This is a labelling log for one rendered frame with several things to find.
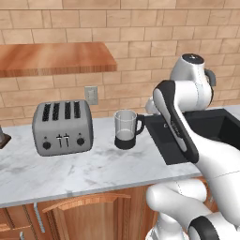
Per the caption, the wooden drawer front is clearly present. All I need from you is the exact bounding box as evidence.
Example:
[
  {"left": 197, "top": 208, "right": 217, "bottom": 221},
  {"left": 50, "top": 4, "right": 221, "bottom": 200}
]
[{"left": 0, "top": 207, "right": 16, "bottom": 233}]

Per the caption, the black sink basin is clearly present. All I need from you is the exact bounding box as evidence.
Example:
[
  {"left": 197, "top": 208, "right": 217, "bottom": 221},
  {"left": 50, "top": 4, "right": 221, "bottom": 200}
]
[{"left": 142, "top": 108, "right": 240, "bottom": 166}]

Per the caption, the grey four-slot toaster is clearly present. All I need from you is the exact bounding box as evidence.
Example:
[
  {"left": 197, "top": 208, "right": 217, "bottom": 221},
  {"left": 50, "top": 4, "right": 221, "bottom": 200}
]
[{"left": 31, "top": 99, "right": 95, "bottom": 158}]

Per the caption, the dark brown appliance base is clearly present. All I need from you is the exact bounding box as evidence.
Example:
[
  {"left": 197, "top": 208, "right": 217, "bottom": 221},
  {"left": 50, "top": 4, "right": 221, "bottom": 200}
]
[{"left": 0, "top": 125, "right": 12, "bottom": 150}]

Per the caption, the grey wall power outlet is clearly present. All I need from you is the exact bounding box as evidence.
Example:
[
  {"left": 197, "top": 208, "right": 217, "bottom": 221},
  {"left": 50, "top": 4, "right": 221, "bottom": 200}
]
[{"left": 83, "top": 85, "right": 99, "bottom": 106}]

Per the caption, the wooden wall shelf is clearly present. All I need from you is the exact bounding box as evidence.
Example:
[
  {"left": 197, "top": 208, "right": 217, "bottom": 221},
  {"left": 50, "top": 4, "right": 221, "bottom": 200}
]
[{"left": 0, "top": 41, "right": 118, "bottom": 79}]

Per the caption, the wooden cupboard door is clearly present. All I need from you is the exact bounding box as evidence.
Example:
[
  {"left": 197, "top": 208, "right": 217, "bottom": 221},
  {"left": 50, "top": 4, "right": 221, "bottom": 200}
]
[{"left": 37, "top": 186, "right": 155, "bottom": 240}]

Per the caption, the clear jug with black base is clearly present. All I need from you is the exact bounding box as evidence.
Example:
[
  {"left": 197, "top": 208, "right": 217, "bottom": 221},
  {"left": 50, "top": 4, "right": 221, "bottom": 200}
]
[{"left": 112, "top": 109, "right": 146, "bottom": 151}]

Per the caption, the silver cupboard door handle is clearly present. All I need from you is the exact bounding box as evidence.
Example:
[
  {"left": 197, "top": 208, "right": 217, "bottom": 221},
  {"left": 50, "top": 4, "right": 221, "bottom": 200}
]
[{"left": 33, "top": 202, "right": 47, "bottom": 234}]

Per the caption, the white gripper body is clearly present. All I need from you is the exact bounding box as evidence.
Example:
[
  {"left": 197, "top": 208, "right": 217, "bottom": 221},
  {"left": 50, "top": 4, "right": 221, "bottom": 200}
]
[{"left": 144, "top": 96, "right": 161, "bottom": 115}]

